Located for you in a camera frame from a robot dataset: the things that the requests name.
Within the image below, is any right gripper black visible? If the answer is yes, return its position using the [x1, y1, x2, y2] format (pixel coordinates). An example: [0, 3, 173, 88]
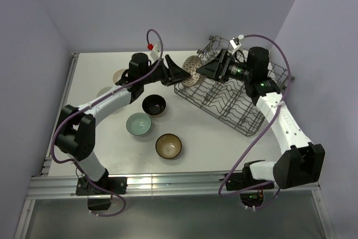
[196, 48, 253, 83]

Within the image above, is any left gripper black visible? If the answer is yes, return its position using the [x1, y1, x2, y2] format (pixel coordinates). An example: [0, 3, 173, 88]
[140, 55, 190, 87]

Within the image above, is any red patterned bowl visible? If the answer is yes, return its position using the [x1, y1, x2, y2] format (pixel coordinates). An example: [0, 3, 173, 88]
[182, 55, 205, 87]

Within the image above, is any white bowl striped outside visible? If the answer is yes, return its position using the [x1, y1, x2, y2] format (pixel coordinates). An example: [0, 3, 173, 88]
[112, 69, 126, 84]

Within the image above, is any light green bowl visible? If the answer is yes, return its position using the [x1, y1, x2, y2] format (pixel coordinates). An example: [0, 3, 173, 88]
[126, 113, 152, 136]

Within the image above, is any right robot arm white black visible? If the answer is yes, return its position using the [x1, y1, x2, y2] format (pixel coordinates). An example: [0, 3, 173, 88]
[196, 46, 325, 189]

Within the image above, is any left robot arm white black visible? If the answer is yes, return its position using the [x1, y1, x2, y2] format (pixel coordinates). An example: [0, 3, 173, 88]
[50, 53, 191, 194]

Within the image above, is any black glossy bowl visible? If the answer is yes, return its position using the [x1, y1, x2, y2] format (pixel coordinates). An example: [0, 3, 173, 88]
[142, 94, 167, 116]

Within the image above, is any brown beige bowl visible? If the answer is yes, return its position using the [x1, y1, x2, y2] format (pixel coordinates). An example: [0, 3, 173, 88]
[155, 133, 182, 160]

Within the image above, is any plain white bowl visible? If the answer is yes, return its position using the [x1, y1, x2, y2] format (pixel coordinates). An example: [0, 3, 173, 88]
[97, 87, 112, 98]

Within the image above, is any grey wire dish rack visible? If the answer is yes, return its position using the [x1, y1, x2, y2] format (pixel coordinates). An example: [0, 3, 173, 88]
[174, 35, 288, 137]

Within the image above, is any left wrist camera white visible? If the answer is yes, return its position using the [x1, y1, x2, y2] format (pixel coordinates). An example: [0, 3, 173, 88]
[147, 42, 162, 61]

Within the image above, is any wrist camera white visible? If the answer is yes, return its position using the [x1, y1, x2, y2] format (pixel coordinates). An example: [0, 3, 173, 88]
[147, 42, 162, 61]
[229, 35, 244, 55]

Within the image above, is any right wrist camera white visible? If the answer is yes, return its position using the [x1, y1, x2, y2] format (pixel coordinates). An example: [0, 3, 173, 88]
[229, 35, 244, 55]

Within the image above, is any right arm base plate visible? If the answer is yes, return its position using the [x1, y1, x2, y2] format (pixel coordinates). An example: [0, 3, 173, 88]
[219, 172, 250, 191]

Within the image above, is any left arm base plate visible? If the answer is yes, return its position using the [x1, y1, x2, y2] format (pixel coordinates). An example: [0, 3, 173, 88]
[76, 177, 127, 196]

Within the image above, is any aluminium rail frame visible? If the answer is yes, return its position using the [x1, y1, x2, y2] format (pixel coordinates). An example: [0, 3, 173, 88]
[15, 53, 337, 238]

